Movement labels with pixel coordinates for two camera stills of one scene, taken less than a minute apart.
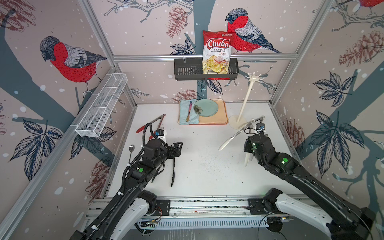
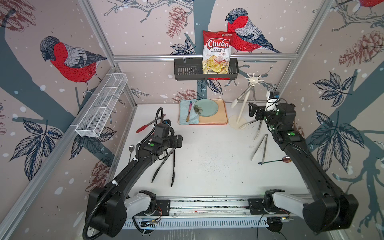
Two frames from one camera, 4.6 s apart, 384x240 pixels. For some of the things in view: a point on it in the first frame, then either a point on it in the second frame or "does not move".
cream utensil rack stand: x=236 y=122 does not move
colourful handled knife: x=188 y=117 does not move
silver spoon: x=131 y=148 does not move
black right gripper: x=250 y=137 → x=260 y=111
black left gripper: x=177 y=150 → x=176 y=143
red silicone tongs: x=143 y=127 does not move
